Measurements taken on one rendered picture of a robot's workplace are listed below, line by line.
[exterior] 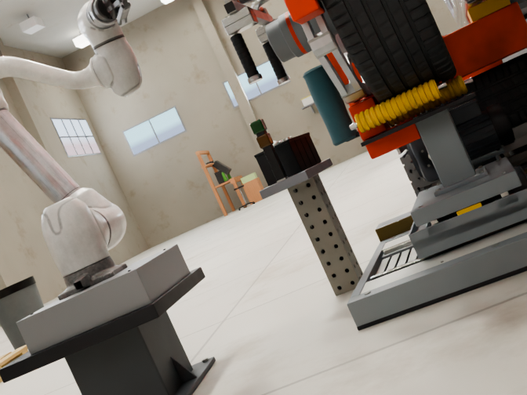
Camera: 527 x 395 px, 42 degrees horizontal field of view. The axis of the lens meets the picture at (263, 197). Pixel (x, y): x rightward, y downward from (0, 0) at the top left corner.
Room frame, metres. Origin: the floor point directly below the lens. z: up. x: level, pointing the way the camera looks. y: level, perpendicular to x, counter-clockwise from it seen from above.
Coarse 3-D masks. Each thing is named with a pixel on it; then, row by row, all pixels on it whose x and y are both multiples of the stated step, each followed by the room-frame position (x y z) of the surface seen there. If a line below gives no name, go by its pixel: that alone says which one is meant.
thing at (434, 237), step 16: (512, 192) 1.85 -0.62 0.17; (464, 208) 1.86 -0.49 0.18; (480, 208) 1.85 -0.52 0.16; (496, 208) 1.84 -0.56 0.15; (512, 208) 1.82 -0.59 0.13; (432, 224) 1.90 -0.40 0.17; (448, 224) 1.88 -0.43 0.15; (464, 224) 1.87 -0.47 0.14; (480, 224) 1.85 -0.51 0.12; (496, 224) 1.84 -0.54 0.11; (512, 224) 1.87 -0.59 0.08; (416, 240) 1.91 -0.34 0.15; (432, 240) 1.90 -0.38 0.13; (448, 240) 1.88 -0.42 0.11; (464, 240) 1.87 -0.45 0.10
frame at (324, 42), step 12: (324, 24) 1.83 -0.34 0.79; (312, 36) 1.85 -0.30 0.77; (324, 36) 1.84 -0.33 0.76; (336, 36) 2.32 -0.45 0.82; (312, 48) 1.85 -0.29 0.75; (324, 48) 1.85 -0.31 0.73; (336, 48) 1.85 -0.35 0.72; (324, 60) 1.88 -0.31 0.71; (348, 60) 2.29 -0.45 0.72; (336, 72) 1.96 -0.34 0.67; (348, 72) 1.92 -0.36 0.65; (336, 84) 1.94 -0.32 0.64; (348, 84) 1.98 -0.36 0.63; (360, 84) 1.97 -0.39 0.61; (348, 96) 1.98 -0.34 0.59; (360, 96) 1.99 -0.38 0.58
